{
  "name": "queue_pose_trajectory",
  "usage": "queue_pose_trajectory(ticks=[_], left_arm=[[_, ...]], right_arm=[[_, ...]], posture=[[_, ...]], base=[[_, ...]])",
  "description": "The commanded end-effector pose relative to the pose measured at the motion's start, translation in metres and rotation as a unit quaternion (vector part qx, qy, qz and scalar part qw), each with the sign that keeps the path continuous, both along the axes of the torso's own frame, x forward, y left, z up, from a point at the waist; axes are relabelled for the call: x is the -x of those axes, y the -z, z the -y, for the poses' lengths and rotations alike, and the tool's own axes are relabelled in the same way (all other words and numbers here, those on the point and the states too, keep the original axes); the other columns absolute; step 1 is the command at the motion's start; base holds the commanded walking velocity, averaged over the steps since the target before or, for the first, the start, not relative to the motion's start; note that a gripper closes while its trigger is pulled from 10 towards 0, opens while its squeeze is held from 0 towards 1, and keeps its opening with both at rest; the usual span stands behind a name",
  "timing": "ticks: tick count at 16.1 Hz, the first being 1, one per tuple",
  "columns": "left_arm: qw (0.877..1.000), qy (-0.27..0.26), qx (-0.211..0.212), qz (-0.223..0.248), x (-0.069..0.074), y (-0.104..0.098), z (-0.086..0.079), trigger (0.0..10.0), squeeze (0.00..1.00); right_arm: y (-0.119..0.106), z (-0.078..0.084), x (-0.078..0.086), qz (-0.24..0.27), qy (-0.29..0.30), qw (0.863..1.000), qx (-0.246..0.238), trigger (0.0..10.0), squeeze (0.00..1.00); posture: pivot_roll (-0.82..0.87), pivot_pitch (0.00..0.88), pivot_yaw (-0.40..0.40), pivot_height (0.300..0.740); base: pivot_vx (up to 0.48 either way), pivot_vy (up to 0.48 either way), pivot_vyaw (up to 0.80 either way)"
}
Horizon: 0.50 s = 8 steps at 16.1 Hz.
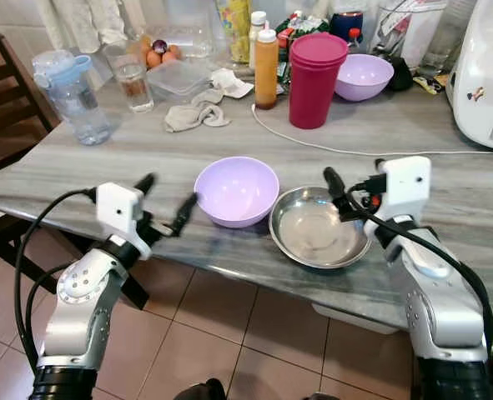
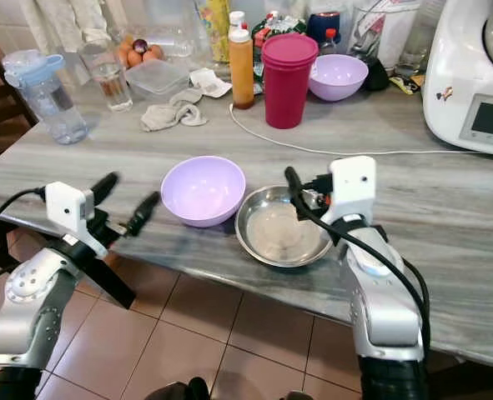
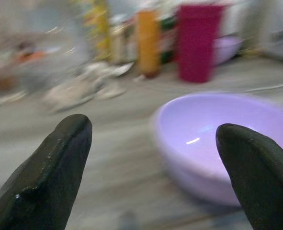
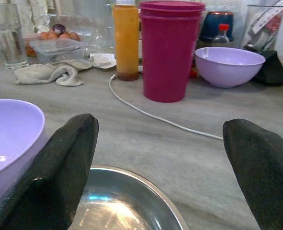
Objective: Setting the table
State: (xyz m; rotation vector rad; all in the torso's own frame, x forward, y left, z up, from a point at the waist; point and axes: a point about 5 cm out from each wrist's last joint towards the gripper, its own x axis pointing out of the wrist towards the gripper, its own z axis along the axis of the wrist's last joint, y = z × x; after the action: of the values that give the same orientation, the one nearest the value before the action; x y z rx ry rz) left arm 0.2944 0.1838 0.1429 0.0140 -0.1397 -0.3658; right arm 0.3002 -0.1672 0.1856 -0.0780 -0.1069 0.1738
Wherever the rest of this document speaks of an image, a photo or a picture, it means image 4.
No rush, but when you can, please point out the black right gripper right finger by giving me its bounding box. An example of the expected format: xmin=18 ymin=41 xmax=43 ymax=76
xmin=222 ymin=119 xmax=283 ymax=230

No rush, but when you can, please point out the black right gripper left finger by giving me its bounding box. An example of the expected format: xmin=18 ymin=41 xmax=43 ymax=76
xmin=0 ymin=113 xmax=100 ymax=230

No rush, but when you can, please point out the large lilac plastic bowl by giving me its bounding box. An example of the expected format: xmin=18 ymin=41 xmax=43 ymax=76
xmin=0 ymin=99 xmax=48 ymax=208

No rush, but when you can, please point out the stainless steel plate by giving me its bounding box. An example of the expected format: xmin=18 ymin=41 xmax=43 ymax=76
xmin=68 ymin=165 xmax=189 ymax=230

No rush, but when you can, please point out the black pouch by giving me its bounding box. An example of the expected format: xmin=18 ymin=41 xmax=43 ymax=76
xmin=243 ymin=46 xmax=283 ymax=86

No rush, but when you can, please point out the grey crumpled cloth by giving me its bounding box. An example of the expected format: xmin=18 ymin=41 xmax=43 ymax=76
xmin=13 ymin=58 xmax=94 ymax=87

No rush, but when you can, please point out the small lilac plastic bowl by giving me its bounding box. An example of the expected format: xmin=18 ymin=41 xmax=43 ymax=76
xmin=194 ymin=46 xmax=266 ymax=88

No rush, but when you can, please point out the clear plastic food container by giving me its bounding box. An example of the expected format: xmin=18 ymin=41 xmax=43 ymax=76
xmin=29 ymin=38 xmax=87 ymax=64

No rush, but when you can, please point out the white paper label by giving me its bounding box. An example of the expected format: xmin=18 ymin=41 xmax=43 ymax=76
xmin=89 ymin=53 xmax=118 ymax=69

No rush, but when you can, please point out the red-capped clear bottle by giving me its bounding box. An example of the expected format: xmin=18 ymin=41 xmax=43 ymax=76
xmin=211 ymin=23 xmax=230 ymax=48

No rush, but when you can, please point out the clear container with utensils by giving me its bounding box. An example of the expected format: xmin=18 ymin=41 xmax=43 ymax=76
xmin=240 ymin=0 xmax=283 ymax=52

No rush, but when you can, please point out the clear drinking glass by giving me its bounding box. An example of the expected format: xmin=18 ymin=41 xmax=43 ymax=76
xmin=0 ymin=3 xmax=30 ymax=70

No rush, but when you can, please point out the red onion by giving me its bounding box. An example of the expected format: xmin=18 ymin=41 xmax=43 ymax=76
xmin=52 ymin=23 xmax=67 ymax=35

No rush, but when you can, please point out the magenta plastic tumbler with lid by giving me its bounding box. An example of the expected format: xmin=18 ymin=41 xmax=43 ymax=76
xmin=139 ymin=0 xmax=206 ymax=103

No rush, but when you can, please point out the dark blue jar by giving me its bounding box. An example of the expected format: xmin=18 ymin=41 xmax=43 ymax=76
xmin=199 ymin=11 xmax=235 ymax=43

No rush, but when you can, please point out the white charging cable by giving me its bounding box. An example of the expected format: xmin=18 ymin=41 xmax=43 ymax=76
xmin=108 ymin=74 xmax=224 ymax=141

